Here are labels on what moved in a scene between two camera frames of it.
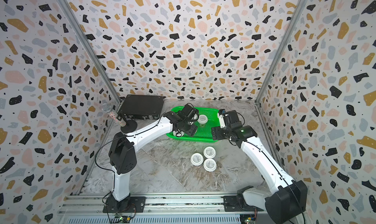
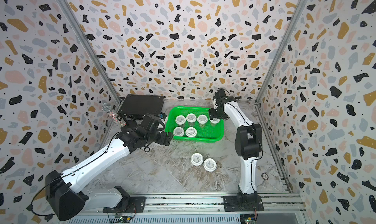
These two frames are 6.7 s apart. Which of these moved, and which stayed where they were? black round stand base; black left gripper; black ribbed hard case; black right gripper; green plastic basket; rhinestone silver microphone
Moved: black right gripper; black left gripper
Stayed: rhinestone silver microphone; black ribbed hard case; black round stand base; green plastic basket
